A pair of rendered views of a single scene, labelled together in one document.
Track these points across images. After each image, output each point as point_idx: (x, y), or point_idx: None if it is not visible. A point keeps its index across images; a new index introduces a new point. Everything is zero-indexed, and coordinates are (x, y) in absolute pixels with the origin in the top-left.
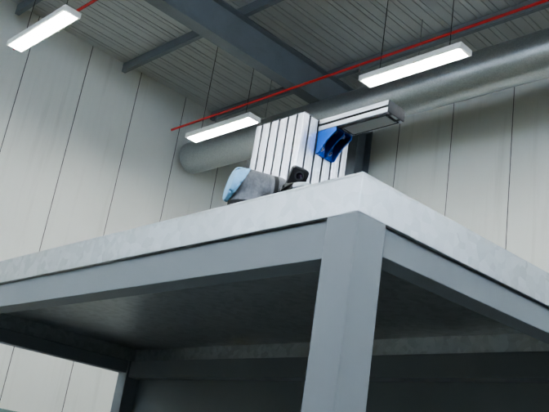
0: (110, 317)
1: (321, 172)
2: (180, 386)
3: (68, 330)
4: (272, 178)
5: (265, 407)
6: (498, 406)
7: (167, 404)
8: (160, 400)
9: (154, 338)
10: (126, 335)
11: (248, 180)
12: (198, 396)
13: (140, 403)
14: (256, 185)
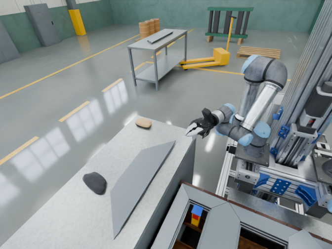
0: (150, 146)
1: None
2: (186, 158)
3: (174, 126)
4: (264, 66)
5: (169, 195)
6: None
7: (187, 158)
8: (189, 155)
9: (176, 145)
10: (174, 139)
11: (249, 68)
12: (182, 167)
13: (192, 149)
14: (252, 71)
